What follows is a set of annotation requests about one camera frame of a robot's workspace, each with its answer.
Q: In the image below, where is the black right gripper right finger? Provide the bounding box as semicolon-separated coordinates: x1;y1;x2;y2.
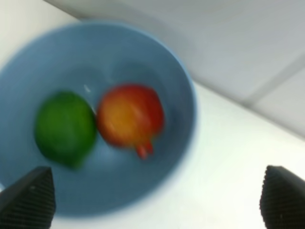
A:
260;165;305;229

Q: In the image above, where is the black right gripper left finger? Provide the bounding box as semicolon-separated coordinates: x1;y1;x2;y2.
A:
0;167;56;229

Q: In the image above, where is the green lime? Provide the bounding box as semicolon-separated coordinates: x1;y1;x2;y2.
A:
34;91;97;169

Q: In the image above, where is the red pomegranate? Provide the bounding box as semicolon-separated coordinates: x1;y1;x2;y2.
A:
96;84;165;159

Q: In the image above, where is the blue plastic bowl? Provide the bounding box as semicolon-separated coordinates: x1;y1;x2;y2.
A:
0;21;197;218

